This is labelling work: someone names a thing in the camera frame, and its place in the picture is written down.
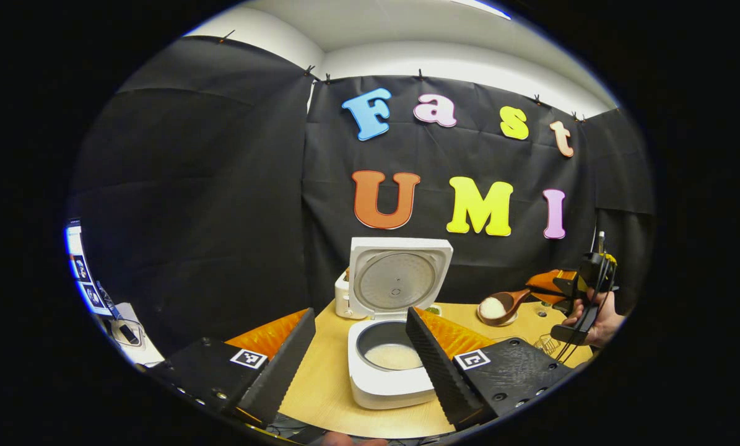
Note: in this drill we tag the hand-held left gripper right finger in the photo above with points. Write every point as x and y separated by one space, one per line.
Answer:
438 371

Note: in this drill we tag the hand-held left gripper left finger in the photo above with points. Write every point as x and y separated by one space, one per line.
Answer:
283 378

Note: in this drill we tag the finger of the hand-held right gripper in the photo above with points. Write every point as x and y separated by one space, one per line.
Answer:
549 280
552 297

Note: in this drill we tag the brown wooden spoon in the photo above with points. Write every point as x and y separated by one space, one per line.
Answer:
517 298

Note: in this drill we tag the white rice heap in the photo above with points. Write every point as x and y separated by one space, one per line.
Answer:
391 358

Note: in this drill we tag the white rice spoonful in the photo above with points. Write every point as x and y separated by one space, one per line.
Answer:
492 308

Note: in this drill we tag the white rice cooker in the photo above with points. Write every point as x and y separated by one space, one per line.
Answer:
376 384

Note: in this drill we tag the white divided grain dish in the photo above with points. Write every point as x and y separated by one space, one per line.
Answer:
433 309

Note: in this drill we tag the cream toaster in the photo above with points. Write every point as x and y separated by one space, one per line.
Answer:
342 300

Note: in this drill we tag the black backdrop cloth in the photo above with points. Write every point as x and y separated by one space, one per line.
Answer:
190 186

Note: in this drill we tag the bright picture panel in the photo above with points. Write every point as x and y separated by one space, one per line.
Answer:
85 272

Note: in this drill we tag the ceiling light panel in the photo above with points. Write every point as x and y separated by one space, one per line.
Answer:
481 7

